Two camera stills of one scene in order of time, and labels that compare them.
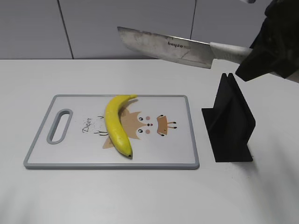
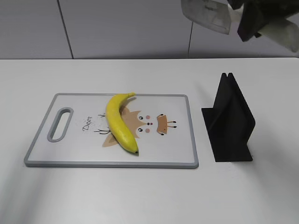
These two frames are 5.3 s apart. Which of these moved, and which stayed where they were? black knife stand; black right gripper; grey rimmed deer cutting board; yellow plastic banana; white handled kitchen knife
Moved: black right gripper; white handled kitchen knife; yellow plastic banana
Stayed: black knife stand; grey rimmed deer cutting board
